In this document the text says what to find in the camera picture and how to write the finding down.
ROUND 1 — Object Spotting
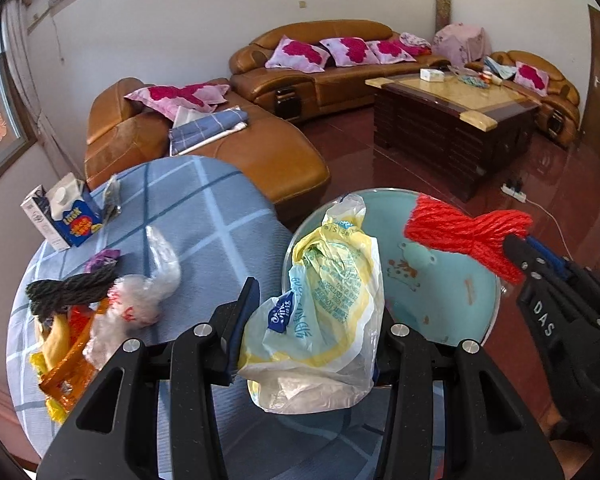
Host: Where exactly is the blue plaid tablecloth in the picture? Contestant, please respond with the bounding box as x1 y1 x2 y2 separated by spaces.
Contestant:
10 155 446 480

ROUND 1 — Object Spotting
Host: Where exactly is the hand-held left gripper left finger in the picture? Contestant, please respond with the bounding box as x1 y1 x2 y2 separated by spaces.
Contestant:
37 276 261 480

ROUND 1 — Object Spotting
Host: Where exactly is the orange wrapper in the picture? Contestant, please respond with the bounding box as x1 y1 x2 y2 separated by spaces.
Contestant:
37 305 106 411

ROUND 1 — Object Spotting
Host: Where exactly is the blue white milk carton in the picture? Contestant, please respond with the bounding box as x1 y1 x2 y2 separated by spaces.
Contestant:
20 172 105 252

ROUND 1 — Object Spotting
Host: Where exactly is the large pink red flower pillow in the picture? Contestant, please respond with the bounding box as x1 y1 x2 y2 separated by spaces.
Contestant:
124 82 231 122

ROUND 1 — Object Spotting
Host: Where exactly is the white power strip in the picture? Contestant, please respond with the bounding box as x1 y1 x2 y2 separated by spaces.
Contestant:
501 177 527 202

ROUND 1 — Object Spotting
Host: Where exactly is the folded blue plaid cloth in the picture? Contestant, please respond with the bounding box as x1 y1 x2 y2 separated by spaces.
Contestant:
169 107 250 157

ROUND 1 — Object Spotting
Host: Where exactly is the white power cable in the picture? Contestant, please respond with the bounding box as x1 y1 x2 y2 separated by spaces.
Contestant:
524 196 572 261

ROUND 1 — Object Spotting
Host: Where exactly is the teal enamel basin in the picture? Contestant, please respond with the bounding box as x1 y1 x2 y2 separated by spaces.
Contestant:
282 187 501 352

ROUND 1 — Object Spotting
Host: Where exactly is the dark yarn bundle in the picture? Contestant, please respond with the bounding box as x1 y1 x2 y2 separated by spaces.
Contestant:
26 262 118 318

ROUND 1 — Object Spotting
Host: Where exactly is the dark wooden coffee table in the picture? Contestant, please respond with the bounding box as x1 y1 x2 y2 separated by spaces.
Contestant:
365 72 541 203

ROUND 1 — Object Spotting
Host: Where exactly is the clear plastic bag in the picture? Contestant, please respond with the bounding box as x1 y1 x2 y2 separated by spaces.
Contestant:
82 225 182 366

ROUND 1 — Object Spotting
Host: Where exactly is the yellow white printed plastic bag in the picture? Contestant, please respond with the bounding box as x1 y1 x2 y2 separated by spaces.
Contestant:
237 194 385 415

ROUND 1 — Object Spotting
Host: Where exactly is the folded white cloth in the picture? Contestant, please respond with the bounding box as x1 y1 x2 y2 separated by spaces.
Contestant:
172 106 202 128

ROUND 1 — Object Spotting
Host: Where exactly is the blue white cloth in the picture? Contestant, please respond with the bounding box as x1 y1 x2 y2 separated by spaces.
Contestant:
482 55 518 81

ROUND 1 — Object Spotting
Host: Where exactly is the brown leather armchair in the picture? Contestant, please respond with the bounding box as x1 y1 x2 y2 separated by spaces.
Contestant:
465 50 581 148

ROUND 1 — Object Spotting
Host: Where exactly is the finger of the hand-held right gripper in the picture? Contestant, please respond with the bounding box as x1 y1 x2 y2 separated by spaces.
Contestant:
527 239 576 281
502 235 548 286

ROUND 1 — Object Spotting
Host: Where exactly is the window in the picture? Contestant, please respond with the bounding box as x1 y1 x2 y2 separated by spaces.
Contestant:
0 25 36 176

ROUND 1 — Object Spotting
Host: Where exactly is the rolled patterned mat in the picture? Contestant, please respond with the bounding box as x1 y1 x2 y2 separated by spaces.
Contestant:
435 0 452 36

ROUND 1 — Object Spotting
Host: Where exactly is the purple wrapper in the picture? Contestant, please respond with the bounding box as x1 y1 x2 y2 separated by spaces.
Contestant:
87 249 121 273

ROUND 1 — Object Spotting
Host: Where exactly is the pale curtain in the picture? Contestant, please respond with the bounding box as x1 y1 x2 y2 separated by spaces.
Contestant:
0 0 88 181

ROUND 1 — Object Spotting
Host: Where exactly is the yellow wrapper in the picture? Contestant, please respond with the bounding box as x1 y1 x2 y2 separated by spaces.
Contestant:
30 310 81 422

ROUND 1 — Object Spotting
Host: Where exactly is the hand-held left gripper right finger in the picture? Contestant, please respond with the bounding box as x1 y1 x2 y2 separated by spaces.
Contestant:
375 310 566 480

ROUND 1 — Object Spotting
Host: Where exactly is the dark foil wrapper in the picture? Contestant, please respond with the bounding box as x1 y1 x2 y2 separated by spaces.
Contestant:
102 175 123 223

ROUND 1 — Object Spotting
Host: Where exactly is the brown leather corner sofa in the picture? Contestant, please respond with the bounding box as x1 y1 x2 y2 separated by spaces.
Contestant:
84 20 451 221

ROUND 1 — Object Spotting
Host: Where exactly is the small floral pink pillow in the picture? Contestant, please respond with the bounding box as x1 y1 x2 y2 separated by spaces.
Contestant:
399 32 433 57

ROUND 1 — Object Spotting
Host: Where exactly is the red yarn bundle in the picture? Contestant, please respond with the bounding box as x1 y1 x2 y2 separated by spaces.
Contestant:
404 195 534 286

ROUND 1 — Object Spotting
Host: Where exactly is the pink cloth covered stand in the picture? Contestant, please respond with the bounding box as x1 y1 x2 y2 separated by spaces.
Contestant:
432 23 488 66

